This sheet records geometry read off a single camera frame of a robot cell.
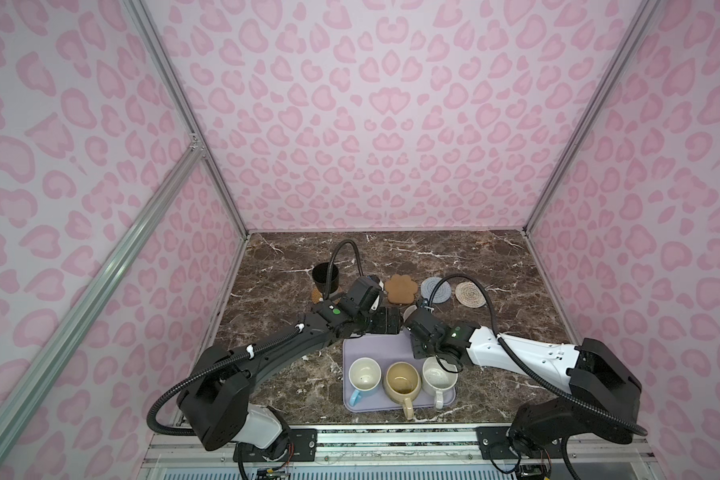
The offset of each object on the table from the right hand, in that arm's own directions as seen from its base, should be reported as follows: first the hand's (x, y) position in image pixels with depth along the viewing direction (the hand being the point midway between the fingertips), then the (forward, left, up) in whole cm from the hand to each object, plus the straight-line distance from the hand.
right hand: (419, 341), depth 85 cm
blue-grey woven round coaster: (+19, -9, -6) cm, 22 cm away
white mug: (-9, -5, -5) cm, 11 cm away
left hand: (+3, +7, +8) cm, 11 cm away
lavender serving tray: (0, +10, -4) cm, 11 cm away
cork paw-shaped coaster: (+22, +4, -7) cm, 23 cm away
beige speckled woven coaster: (+21, -20, -8) cm, 29 cm away
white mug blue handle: (-8, +15, -5) cm, 18 cm away
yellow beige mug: (-10, +5, -5) cm, 12 cm away
